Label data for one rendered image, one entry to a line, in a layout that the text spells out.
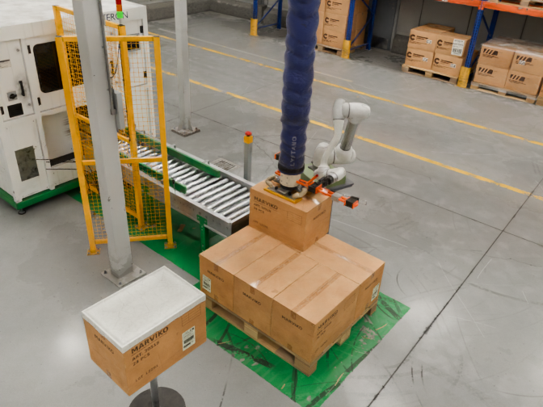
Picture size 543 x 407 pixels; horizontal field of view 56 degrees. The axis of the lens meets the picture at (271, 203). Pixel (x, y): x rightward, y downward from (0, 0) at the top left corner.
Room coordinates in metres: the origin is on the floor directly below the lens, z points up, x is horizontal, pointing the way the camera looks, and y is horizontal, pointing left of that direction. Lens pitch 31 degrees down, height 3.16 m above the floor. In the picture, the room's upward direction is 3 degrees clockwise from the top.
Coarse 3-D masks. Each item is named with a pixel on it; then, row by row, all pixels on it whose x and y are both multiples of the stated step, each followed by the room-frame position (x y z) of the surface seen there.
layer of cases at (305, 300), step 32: (224, 256) 3.41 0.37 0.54; (256, 256) 3.43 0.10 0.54; (288, 256) 3.46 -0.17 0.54; (320, 256) 3.48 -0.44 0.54; (352, 256) 3.51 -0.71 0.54; (224, 288) 3.24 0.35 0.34; (256, 288) 3.03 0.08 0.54; (288, 288) 3.05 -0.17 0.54; (320, 288) 3.07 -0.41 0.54; (352, 288) 3.09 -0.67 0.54; (256, 320) 3.02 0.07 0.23; (288, 320) 2.82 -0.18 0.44; (320, 320) 2.73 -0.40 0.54; (352, 320) 3.13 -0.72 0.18; (320, 352) 2.78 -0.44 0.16
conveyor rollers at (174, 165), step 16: (128, 144) 5.48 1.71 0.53; (144, 144) 5.46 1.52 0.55; (176, 160) 5.11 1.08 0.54; (176, 176) 4.76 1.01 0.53; (192, 176) 4.75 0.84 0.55; (208, 176) 4.77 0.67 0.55; (192, 192) 4.46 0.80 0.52; (208, 192) 4.43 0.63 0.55; (224, 192) 4.45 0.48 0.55; (240, 192) 4.48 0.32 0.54; (224, 208) 4.17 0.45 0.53
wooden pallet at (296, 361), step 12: (216, 312) 3.30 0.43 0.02; (228, 312) 3.31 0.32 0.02; (372, 312) 3.40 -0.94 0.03; (240, 324) 3.17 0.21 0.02; (252, 336) 3.04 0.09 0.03; (264, 336) 3.05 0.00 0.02; (348, 336) 3.11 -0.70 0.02; (276, 348) 2.92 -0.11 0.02; (288, 360) 2.81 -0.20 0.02; (300, 360) 2.73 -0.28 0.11; (312, 372) 2.71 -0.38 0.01
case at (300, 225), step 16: (256, 192) 3.84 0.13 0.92; (256, 208) 3.83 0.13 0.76; (272, 208) 3.73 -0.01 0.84; (288, 208) 3.63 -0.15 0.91; (304, 208) 3.58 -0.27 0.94; (320, 208) 3.69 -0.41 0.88; (256, 224) 3.83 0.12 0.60; (272, 224) 3.72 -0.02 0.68; (288, 224) 3.62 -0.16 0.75; (304, 224) 3.54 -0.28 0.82; (320, 224) 3.72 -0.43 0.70; (288, 240) 3.62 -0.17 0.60; (304, 240) 3.53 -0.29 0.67
